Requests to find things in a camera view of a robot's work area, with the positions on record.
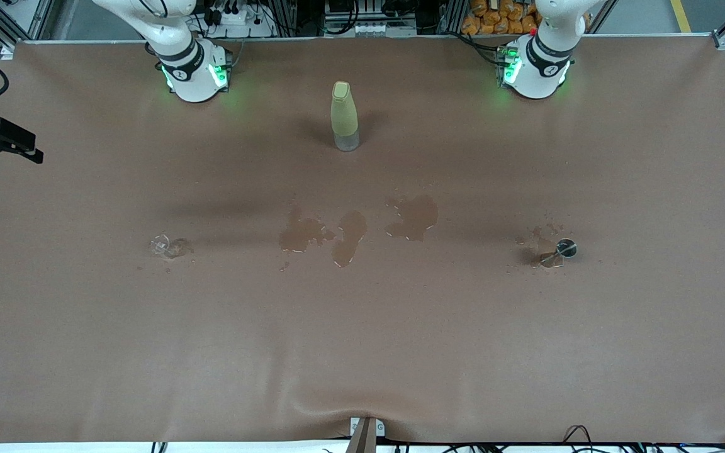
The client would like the clear glass measuring cup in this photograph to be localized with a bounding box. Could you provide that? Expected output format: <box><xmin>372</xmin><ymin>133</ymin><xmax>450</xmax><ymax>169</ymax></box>
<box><xmin>149</xmin><ymin>234</ymin><xmax>177</xmax><ymax>260</ymax></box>

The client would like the steel double jigger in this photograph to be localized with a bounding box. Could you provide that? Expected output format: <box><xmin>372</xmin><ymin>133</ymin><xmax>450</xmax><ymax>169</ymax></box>
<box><xmin>537</xmin><ymin>238</ymin><xmax>578</xmax><ymax>268</ymax></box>

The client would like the spilled liquid puddle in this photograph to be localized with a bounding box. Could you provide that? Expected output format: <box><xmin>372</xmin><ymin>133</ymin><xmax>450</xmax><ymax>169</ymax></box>
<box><xmin>529</xmin><ymin>226</ymin><xmax>566</xmax><ymax>269</ymax></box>
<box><xmin>333</xmin><ymin>210</ymin><xmax>368</xmax><ymax>268</ymax></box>
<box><xmin>279</xmin><ymin>204</ymin><xmax>336</xmax><ymax>255</ymax></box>
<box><xmin>385</xmin><ymin>193</ymin><xmax>440</xmax><ymax>243</ymax></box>

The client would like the white power strip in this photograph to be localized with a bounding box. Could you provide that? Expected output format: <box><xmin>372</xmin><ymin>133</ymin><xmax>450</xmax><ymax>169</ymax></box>
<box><xmin>210</xmin><ymin>5</ymin><xmax>251</xmax><ymax>26</ymax></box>

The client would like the bag of orange snacks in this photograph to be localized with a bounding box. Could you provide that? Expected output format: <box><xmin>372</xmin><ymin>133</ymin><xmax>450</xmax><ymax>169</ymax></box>
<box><xmin>461</xmin><ymin>0</ymin><xmax>542</xmax><ymax>35</ymax></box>

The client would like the yellow-green bottle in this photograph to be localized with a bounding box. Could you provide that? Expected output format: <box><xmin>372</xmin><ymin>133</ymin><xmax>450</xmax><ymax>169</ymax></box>
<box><xmin>330</xmin><ymin>81</ymin><xmax>361</xmax><ymax>152</ymax></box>

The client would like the white terminal strip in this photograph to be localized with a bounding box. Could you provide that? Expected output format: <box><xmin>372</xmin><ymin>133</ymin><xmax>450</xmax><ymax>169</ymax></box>
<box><xmin>326</xmin><ymin>19</ymin><xmax>417</xmax><ymax>37</ymax></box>

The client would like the brown table mat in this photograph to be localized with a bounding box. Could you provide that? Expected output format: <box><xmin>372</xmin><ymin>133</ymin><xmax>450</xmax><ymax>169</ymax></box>
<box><xmin>0</xmin><ymin>35</ymin><xmax>725</xmax><ymax>444</ymax></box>

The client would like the black cable loop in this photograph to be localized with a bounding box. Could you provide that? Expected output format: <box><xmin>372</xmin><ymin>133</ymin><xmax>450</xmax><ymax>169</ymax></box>
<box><xmin>563</xmin><ymin>425</ymin><xmax>593</xmax><ymax>449</ymax></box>

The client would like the table edge clamp bracket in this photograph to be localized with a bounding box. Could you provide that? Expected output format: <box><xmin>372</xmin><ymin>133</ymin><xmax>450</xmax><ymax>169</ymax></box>
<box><xmin>347</xmin><ymin>417</ymin><xmax>386</xmax><ymax>453</ymax></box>

